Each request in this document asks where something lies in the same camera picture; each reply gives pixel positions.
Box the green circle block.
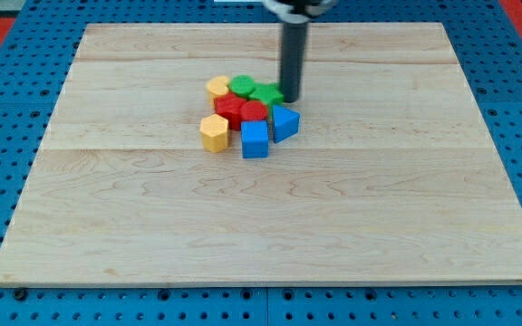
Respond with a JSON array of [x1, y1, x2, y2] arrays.
[[229, 75, 256, 98]]

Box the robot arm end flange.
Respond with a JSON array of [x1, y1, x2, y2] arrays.
[[261, 0, 337, 24]]

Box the red circle block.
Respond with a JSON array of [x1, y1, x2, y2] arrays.
[[240, 101, 268, 121]]

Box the yellow heart block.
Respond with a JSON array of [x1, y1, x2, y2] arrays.
[[206, 75, 230, 109]]

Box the blue square block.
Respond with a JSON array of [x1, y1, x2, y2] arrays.
[[241, 120, 269, 158]]

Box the blue triangle block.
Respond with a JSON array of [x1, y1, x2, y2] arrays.
[[272, 105, 301, 143]]

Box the yellow hexagon block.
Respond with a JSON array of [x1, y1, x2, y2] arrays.
[[199, 114, 229, 153]]

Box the red star block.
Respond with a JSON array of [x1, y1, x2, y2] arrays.
[[214, 92, 247, 131]]

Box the green star block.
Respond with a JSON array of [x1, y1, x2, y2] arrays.
[[248, 83, 285, 111]]

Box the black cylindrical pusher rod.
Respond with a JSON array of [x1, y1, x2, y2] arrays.
[[279, 14, 309, 103]]

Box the light wooden board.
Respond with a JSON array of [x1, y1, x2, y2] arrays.
[[0, 23, 522, 288]]

